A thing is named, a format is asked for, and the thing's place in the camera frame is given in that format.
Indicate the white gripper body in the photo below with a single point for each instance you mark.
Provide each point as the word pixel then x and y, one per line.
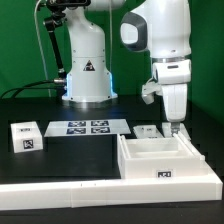
pixel 173 78

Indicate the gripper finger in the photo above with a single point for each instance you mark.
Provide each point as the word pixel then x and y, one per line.
pixel 175 128

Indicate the white door panel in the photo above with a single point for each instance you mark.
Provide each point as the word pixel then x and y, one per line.
pixel 147 131
pixel 166 128

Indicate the white cabinet body box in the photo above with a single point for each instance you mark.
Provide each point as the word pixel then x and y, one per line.
pixel 159 158

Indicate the white cabinet top block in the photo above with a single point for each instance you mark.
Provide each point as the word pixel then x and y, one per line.
pixel 26 137

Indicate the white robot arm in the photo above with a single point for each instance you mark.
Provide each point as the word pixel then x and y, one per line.
pixel 160 27

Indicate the white marker sheet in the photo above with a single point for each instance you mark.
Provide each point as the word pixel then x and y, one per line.
pixel 87 128

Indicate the white L-shaped fence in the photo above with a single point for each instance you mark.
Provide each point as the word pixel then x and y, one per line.
pixel 110 192

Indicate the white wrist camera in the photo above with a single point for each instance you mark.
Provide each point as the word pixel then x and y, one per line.
pixel 149 90

